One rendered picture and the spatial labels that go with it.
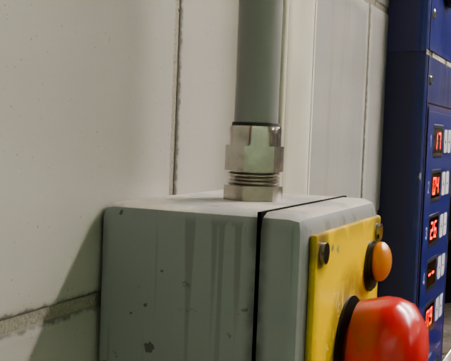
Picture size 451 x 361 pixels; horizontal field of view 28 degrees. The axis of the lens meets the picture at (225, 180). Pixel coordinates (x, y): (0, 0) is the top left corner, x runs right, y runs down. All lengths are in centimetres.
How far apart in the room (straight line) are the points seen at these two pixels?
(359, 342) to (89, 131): 11
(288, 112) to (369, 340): 15
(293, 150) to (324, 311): 15
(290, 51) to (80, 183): 16
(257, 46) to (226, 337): 10
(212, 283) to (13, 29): 10
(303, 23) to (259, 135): 13
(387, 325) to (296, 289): 4
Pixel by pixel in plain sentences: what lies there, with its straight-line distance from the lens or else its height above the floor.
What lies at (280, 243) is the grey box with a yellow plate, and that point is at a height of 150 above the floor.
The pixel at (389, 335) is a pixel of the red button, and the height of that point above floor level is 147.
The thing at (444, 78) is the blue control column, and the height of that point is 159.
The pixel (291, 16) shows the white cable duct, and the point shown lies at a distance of 42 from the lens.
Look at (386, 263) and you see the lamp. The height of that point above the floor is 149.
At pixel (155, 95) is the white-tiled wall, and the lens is 33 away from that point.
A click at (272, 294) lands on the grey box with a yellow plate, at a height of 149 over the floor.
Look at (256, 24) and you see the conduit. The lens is 32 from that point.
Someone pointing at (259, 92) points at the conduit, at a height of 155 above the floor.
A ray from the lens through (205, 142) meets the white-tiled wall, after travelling 37.
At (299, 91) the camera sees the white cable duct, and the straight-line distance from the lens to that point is 43.
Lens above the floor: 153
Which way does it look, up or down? 3 degrees down
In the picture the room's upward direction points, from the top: 2 degrees clockwise
